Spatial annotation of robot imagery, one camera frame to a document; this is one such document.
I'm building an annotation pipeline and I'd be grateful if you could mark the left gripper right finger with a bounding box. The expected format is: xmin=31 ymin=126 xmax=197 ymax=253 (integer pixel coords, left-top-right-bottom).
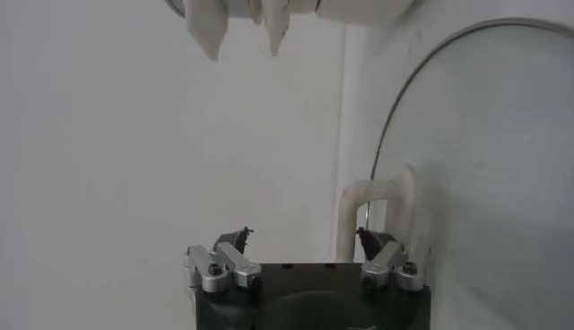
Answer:
xmin=353 ymin=226 xmax=432 ymax=293

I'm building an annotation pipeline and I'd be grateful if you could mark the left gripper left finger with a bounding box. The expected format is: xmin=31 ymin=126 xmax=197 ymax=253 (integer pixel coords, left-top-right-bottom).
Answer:
xmin=182 ymin=225 xmax=264 ymax=295

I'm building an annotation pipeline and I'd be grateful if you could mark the glass lid cream handle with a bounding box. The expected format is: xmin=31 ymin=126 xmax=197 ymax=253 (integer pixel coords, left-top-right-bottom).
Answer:
xmin=334 ymin=17 xmax=574 ymax=330

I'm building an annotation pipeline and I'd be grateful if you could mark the steel steamer pot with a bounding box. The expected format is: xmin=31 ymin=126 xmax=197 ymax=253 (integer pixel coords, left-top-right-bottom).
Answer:
xmin=183 ymin=0 xmax=418 ymax=62

